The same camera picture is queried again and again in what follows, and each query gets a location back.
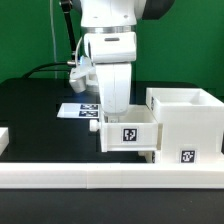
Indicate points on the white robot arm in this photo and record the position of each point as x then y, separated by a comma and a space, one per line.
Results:
118, 16

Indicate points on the white drawer cabinet box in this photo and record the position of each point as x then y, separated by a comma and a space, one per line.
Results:
191, 125

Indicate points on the white left fence piece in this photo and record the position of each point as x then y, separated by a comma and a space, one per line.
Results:
4, 139

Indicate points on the white front fence rail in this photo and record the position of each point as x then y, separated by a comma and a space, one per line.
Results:
99, 175

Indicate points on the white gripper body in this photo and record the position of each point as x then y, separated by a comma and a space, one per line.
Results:
112, 55

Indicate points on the white sheet with markers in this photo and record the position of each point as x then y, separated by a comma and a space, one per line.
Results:
78, 110

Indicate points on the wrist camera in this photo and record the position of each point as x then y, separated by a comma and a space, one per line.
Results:
83, 77

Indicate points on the black camera stand pole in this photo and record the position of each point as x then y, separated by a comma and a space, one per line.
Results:
66, 6

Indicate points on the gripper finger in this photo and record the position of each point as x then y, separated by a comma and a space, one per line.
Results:
111, 119

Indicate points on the white drawer tray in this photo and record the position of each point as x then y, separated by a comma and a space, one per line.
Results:
137, 131

